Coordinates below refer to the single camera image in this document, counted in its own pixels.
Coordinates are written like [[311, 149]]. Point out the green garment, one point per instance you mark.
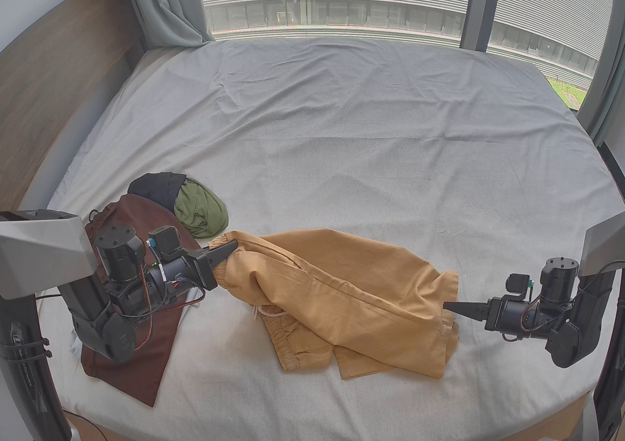
[[202, 214]]

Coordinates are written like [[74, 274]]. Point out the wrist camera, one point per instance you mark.
[[166, 241], [517, 283]]

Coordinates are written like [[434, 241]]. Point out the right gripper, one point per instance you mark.
[[510, 317]]

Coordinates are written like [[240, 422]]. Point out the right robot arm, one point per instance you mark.
[[576, 331]]

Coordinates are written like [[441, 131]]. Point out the bed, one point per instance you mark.
[[390, 161]]

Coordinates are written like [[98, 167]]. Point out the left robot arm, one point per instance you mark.
[[39, 253]]

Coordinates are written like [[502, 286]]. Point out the brown garment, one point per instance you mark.
[[136, 361]]

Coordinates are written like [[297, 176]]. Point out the tan shorts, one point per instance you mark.
[[342, 292]]

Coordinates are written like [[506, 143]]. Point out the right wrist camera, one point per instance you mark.
[[517, 283]]

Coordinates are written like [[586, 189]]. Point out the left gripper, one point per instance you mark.
[[180, 278]]

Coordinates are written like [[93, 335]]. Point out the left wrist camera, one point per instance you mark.
[[166, 241]]

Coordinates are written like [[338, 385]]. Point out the black garment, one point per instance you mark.
[[154, 190]]

